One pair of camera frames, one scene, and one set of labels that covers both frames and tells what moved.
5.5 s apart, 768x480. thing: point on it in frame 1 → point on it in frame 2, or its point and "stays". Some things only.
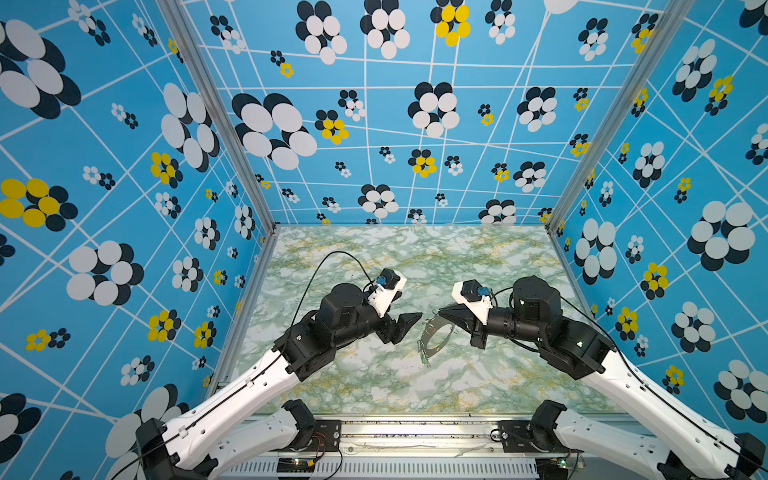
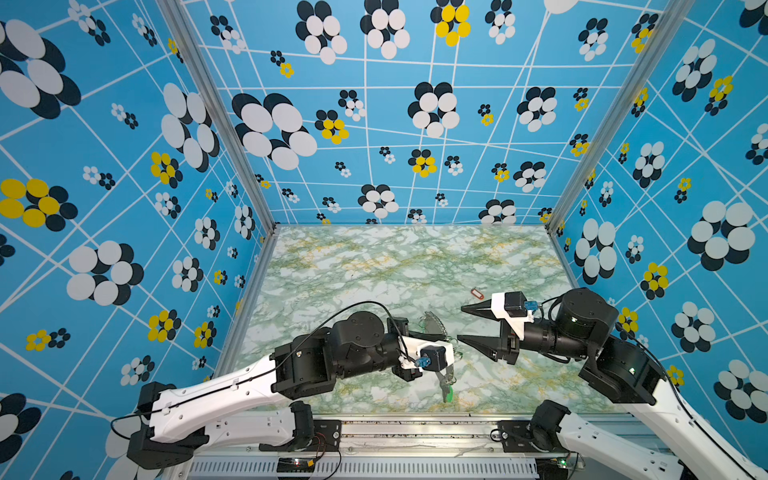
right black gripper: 467,320 → 509,345
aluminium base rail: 415,449 stays
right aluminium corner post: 677,14 stays
